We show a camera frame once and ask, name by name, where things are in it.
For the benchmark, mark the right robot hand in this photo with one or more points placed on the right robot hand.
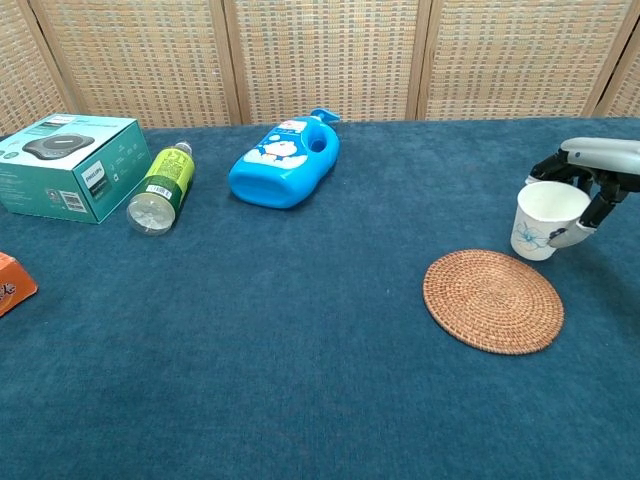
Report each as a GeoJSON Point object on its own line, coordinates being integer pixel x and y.
{"type": "Point", "coordinates": [597, 157]}

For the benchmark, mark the white paper cup blue flower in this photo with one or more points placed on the white paper cup blue flower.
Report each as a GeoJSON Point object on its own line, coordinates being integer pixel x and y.
{"type": "Point", "coordinates": [542, 220]}

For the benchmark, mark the round woven rattan coaster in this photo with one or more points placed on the round woven rattan coaster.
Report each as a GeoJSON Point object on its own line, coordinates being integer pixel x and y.
{"type": "Point", "coordinates": [493, 301]}

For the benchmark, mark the woven rattan folding screen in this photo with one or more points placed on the woven rattan folding screen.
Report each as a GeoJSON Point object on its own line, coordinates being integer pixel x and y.
{"type": "Point", "coordinates": [320, 60]}

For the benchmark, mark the blue cartoon detergent bottle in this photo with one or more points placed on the blue cartoon detergent bottle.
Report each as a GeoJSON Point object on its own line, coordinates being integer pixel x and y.
{"type": "Point", "coordinates": [286, 162]}

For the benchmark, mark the blue carpet table cloth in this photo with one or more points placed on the blue carpet table cloth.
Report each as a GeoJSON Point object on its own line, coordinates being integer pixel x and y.
{"type": "Point", "coordinates": [300, 325]}

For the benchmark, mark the clear bottle green label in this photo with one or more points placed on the clear bottle green label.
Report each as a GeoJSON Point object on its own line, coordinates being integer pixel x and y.
{"type": "Point", "coordinates": [162, 187]}

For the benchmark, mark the teal Philips product box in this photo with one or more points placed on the teal Philips product box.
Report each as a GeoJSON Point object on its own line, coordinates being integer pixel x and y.
{"type": "Point", "coordinates": [70, 167]}

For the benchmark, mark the orange snack box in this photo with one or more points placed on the orange snack box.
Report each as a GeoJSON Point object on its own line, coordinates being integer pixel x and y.
{"type": "Point", "coordinates": [12, 284]}

